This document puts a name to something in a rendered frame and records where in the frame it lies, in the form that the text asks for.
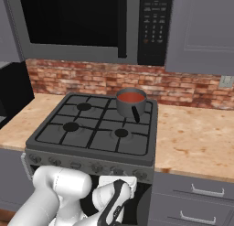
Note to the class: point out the grey base cupboard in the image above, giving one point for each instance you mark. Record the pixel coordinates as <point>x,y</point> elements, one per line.
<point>12,180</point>

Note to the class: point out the grey wall cupboard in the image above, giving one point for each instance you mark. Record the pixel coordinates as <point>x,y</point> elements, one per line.
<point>7,28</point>

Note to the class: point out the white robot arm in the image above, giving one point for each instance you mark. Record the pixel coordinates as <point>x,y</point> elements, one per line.
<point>61,187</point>

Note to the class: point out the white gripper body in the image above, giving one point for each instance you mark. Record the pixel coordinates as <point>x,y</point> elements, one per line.
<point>107,180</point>

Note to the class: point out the grey stove knob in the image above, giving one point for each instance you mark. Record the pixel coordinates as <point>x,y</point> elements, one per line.
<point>140,174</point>
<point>117,170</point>
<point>97,167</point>
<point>76,164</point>
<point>55,161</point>
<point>34,158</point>

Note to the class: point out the grey drawer front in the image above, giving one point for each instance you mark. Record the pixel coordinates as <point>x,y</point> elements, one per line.
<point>164,211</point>
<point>170,184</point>

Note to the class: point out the pale wall socket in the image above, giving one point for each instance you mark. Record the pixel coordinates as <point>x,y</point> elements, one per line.
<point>226,81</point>

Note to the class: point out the grey gas stove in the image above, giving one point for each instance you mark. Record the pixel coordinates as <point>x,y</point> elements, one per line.
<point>91,144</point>

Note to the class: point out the black countertop appliance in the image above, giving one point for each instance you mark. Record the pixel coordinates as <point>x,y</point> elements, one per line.
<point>13,89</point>

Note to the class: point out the grey microwave oven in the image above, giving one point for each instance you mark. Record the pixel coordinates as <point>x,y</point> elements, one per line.
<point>76,51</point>

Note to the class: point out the red marinara sauce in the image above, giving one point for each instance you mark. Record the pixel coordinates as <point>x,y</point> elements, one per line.
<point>131,97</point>

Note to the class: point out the grey wall cupboard door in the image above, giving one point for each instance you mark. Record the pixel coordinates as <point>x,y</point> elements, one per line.
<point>201,28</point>

